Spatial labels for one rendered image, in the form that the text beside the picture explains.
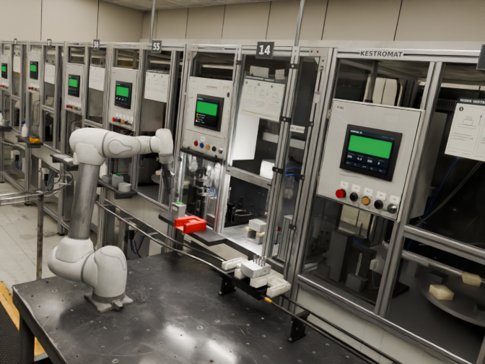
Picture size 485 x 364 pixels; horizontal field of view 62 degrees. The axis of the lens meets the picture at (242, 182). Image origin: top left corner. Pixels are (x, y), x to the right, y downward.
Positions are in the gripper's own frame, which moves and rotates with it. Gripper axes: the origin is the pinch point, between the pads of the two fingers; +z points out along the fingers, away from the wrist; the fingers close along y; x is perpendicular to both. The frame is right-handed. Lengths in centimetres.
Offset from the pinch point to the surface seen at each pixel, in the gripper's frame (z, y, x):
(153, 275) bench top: 41, -18, 28
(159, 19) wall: -265, 600, -380
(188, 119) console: -46.0, -1.1, -19.1
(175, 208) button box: 9.0, -4.5, -0.4
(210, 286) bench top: 48, -44, 6
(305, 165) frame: -20, -95, -21
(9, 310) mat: 82, 102, 83
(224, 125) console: -41, -36, -20
